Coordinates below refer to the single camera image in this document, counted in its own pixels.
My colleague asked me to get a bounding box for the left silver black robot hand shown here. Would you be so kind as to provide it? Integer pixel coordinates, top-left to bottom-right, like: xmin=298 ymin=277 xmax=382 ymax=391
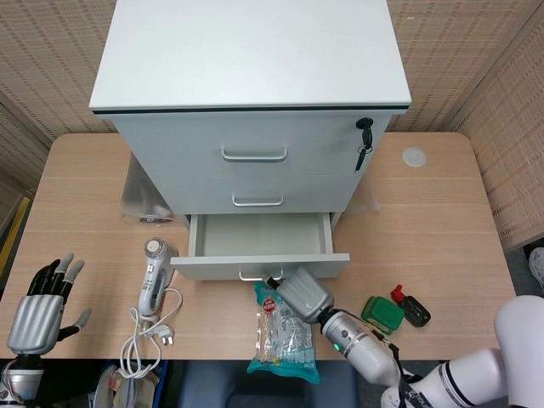
xmin=7 ymin=252 xmax=93 ymax=355

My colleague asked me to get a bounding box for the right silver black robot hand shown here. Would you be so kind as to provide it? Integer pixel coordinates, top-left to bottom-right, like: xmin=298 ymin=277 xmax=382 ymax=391
xmin=265 ymin=266 xmax=335 ymax=324

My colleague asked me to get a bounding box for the grey metal drawer front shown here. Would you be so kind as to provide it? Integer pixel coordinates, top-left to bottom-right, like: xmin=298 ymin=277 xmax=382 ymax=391
xmin=149 ymin=173 xmax=363 ymax=214

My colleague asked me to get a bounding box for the grey metal drawer with key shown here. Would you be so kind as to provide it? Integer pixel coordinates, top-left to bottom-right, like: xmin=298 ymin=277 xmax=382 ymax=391
xmin=115 ymin=111 xmax=390 ymax=178

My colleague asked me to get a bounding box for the white drawer cabinet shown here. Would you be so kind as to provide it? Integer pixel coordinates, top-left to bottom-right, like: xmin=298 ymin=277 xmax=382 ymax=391
xmin=88 ymin=0 xmax=413 ymax=230

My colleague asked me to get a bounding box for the teal snack bag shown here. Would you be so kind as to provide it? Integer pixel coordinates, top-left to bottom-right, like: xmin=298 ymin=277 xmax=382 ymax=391
xmin=246 ymin=282 xmax=321 ymax=385

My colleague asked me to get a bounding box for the green plastic box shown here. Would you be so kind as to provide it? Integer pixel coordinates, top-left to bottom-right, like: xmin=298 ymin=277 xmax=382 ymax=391
xmin=360 ymin=295 xmax=405 ymax=337

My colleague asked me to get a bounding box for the yellow board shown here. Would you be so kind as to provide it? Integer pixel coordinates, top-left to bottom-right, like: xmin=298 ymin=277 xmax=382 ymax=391
xmin=0 ymin=197 xmax=31 ymax=265

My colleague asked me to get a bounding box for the black bottle with red cap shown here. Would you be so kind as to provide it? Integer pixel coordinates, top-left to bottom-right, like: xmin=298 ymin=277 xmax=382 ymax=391
xmin=390 ymin=285 xmax=432 ymax=328

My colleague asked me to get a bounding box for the small clear plastic sheet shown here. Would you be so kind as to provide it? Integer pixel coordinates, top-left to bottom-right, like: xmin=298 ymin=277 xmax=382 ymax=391
xmin=346 ymin=180 xmax=383 ymax=216

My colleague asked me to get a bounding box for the beige tote bag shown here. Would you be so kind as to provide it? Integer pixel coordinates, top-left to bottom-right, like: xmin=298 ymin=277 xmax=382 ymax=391
xmin=95 ymin=363 xmax=162 ymax=408

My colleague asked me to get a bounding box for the white handheld electric device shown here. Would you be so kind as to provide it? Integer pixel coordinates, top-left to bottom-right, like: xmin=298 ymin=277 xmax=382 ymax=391
xmin=138 ymin=237 xmax=180 ymax=319

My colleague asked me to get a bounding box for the blue chair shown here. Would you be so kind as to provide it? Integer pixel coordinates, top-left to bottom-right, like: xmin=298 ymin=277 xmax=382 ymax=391
xmin=176 ymin=360 xmax=360 ymax=408

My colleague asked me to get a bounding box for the black hanging spare key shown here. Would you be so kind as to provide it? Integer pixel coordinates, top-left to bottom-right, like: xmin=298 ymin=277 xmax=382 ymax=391
xmin=354 ymin=144 xmax=373 ymax=173

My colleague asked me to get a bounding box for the large clear plastic bag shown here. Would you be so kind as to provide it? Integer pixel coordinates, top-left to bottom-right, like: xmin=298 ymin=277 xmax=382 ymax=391
xmin=120 ymin=151 xmax=177 ymax=225

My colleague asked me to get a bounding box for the round white desk grommet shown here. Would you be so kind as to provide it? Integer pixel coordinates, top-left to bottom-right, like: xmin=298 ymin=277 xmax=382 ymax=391
xmin=401 ymin=146 xmax=428 ymax=167

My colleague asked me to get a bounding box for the black key in lock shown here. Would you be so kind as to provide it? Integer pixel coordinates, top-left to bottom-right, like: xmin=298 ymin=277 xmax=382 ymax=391
xmin=355 ymin=117 xmax=377 ymax=148

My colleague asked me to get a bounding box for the white shoe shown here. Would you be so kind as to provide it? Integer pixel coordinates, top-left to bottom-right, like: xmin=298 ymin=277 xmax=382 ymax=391
xmin=529 ymin=247 xmax=544 ymax=290

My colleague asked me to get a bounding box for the black arm strap cable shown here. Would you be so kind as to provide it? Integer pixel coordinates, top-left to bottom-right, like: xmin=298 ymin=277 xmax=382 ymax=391
xmin=360 ymin=326 xmax=422 ymax=383

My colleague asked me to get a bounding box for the white power cable with plug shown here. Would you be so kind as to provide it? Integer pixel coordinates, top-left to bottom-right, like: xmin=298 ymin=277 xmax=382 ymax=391
xmin=120 ymin=287 xmax=184 ymax=379

